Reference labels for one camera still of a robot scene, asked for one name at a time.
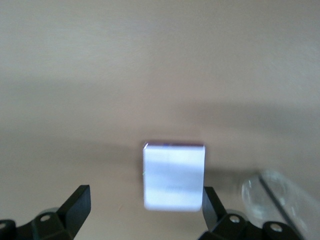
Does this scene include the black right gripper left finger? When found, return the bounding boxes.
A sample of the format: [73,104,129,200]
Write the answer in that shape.
[0,184,91,240]

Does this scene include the white phone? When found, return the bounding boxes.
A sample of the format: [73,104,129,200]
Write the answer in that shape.
[142,139,207,213]

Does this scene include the clear plastic cup with straw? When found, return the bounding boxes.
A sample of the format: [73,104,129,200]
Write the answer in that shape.
[240,169,310,240]

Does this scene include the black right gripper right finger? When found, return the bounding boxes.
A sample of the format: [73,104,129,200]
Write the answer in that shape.
[198,186,304,240]

